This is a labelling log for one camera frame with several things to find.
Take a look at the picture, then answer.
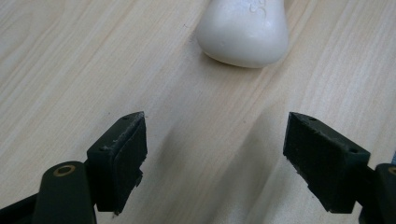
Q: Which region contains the white soap bar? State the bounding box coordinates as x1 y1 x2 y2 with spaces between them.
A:
195 0 290 69

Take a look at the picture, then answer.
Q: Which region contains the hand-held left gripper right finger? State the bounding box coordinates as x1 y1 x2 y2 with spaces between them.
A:
282 111 372 215

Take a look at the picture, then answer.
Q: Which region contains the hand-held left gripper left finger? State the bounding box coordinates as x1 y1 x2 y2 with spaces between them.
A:
86 111 149 217

